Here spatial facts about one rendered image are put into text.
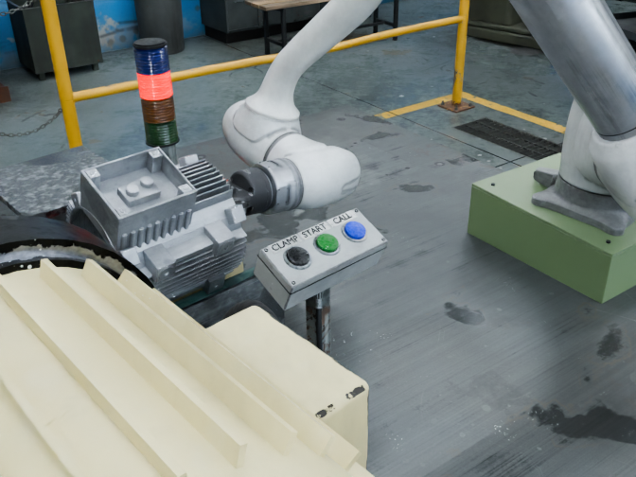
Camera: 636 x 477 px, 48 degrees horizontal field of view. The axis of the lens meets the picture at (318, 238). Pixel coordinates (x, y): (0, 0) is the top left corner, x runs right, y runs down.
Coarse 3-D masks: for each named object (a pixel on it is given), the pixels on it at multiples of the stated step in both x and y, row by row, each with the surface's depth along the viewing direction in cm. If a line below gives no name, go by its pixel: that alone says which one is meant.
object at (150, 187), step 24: (96, 168) 96; (120, 168) 100; (144, 168) 103; (168, 168) 101; (96, 192) 94; (120, 192) 97; (144, 192) 98; (168, 192) 101; (192, 192) 98; (96, 216) 97; (120, 216) 92; (144, 216) 94; (168, 216) 98; (120, 240) 94; (144, 240) 98
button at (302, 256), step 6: (288, 252) 90; (294, 252) 91; (300, 252) 91; (306, 252) 91; (288, 258) 90; (294, 258) 90; (300, 258) 90; (306, 258) 90; (294, 264) 90; (300, 264) 90; (306, 264) 90
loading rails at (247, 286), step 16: (240, 272) 124; (224, 288) 112; (240, 288) 110; (256, 288) 113; (176, 304) 108; (192, 304) 105; (208, 304) 107; (224, 304) 109; (272, 304) 116; (208, 320) 108
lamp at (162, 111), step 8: (144, 104) 130; (152, 104) 129; (160, 104) 130; (168, 104) 131; (144, 112) 131; (152, 112) 130; (160, 112) 130; (168, 112) 131; (144, 120) 132; (152, 120) 131; (160, 120) 131; (168, 120) 132
